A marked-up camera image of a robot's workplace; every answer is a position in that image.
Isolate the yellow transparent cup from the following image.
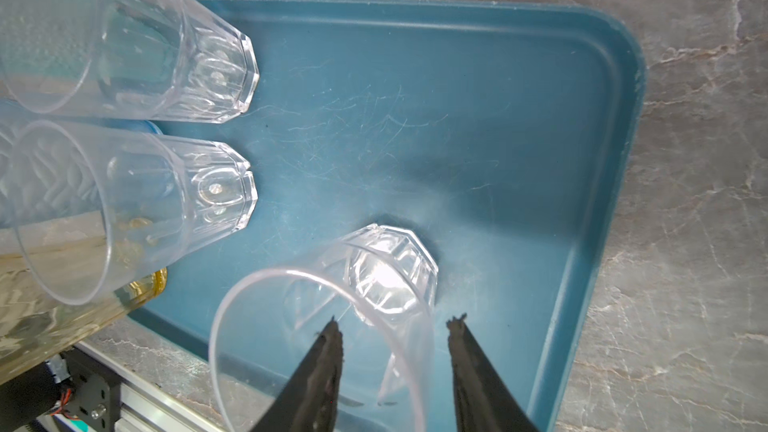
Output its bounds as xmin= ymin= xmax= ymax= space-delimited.
xmin=1 ymin=229 xmax=168 ymax=383

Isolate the teal plastic tray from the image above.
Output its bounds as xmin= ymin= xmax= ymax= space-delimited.
xmin=133 ymin=0 xmax=646 ymax=431

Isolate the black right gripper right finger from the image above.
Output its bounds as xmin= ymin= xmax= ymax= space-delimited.
xmin=446 ymin=314 xmax=537 ymax=432

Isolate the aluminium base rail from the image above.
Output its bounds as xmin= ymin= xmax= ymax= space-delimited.
xmin=36 ymin=344 xmax=221 ymax=432

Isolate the clear faceted glass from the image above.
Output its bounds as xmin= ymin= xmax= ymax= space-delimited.
xmin=208 ymin=224 xmax=438 ymax=431
xmin=2 ymin=0 xmax=260 ymax=124
xmin=13 ymin=120 xmax=258 ymax=305

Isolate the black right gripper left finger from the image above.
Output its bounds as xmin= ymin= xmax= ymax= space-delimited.
xmin=251 ymin=317 xmax=343 ymax=432

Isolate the teal transparent cup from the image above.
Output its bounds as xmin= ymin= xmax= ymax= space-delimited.
xmin=1 ymin=0 xmax=96 ymax=103

